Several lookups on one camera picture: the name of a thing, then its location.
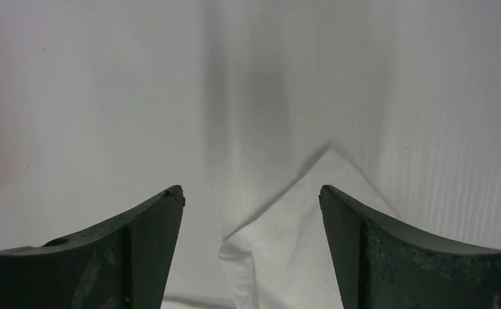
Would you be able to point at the white t shirt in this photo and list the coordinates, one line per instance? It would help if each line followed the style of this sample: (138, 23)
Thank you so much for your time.
(281, 259)

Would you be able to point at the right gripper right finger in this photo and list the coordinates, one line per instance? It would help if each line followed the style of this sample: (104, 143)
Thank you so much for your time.
(382, 262)

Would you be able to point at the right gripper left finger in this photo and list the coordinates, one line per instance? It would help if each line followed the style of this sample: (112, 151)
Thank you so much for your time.
(122, 262)

